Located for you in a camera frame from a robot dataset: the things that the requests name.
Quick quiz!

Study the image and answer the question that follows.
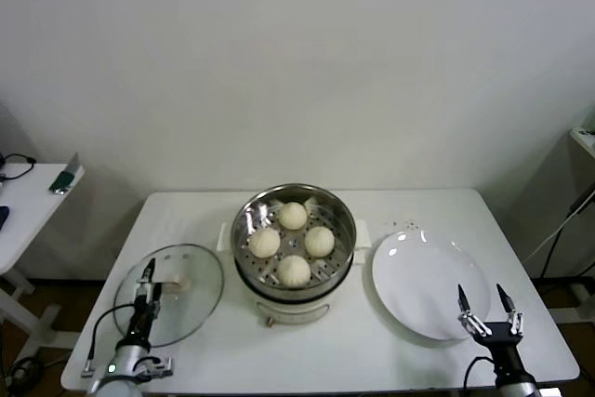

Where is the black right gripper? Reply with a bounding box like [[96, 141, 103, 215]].
[[457, 283, 529, 387]]

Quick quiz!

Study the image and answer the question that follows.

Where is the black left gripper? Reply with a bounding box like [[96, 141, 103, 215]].
[[126, 258, 163, 347]]

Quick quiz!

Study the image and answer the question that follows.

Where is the glass lid with cream handle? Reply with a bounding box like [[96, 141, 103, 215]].
[[112, 242, 226, 347]]

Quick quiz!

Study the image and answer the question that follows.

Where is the white steamed baozi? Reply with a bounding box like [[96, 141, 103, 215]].
[[278, 201, 309, 232], [277, 255, 311, 289], [248, 228, 282, 259], [304, 225, 337, 258]]

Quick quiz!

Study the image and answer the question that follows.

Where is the steel steamer pot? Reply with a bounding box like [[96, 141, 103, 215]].
[[217, 218, 373, 328]]

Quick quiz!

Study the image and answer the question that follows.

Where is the stainless steel steamer basket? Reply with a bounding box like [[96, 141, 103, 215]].
[[231, 182, 358, 294]]

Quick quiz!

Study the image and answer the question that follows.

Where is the white round plate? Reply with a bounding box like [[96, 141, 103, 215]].
[[371, 229, 493, 341]]

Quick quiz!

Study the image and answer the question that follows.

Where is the green tool with grey card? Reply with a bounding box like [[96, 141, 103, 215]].
[[48, 152, 86, 196]]

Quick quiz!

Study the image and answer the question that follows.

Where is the white side table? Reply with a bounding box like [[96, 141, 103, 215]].
[[0, 162, 87, 364]]

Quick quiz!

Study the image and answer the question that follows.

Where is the white shelf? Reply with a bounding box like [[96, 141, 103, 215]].
[[570, 126, 595, 156]]

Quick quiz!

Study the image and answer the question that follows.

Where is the thin white cable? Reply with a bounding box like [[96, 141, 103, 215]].
[[523, 213, 577, 264]]

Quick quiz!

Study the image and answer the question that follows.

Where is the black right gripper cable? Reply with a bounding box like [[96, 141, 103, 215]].
[[462, 355, 497, 393]]

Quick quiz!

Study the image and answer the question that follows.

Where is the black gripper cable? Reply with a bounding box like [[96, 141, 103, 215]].
[[81, 303, 140, 378], [462, 355, 497, 393]]

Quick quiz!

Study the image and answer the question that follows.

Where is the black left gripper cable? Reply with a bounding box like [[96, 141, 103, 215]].
[[81, 303, 140, 378]]

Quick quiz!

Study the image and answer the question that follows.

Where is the black cable with adapter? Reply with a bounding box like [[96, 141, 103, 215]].
[[542, 182, 595, 278]]

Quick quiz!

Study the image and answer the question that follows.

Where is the black cable bundle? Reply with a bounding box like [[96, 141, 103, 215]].
[[0, 354, 61, 384]]

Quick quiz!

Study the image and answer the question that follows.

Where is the black cable with plug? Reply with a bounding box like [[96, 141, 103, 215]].
[[0, 152, 37, 180]]

